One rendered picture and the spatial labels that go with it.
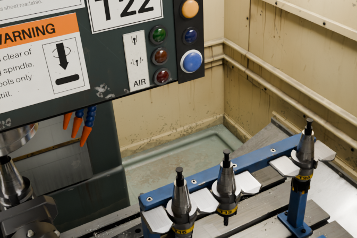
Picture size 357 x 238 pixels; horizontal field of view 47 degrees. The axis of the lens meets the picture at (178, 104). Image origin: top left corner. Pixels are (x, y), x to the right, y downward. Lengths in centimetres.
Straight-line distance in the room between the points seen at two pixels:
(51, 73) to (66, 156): 89
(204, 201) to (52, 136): 61
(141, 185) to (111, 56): 138
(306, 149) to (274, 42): 72
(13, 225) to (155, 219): 27
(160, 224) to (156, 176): 107
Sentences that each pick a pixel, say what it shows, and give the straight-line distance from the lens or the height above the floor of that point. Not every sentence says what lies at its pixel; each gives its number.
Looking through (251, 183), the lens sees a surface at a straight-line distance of 96.
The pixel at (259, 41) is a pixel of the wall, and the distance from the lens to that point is 172.
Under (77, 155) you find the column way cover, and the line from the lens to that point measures 142.
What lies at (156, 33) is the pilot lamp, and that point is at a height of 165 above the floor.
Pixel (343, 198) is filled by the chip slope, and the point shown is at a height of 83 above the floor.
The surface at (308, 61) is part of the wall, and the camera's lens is 152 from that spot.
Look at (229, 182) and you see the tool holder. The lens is 90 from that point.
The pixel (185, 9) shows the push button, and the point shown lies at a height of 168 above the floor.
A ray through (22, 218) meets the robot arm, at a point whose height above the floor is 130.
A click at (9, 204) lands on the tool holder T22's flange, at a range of 88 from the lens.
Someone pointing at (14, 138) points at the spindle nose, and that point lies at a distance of 73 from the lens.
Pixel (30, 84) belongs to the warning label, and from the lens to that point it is 54.
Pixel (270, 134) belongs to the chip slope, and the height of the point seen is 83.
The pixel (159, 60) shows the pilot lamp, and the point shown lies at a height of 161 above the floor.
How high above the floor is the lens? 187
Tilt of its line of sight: 32 degrees down
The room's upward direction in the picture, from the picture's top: 4 degrees counter-clockwise
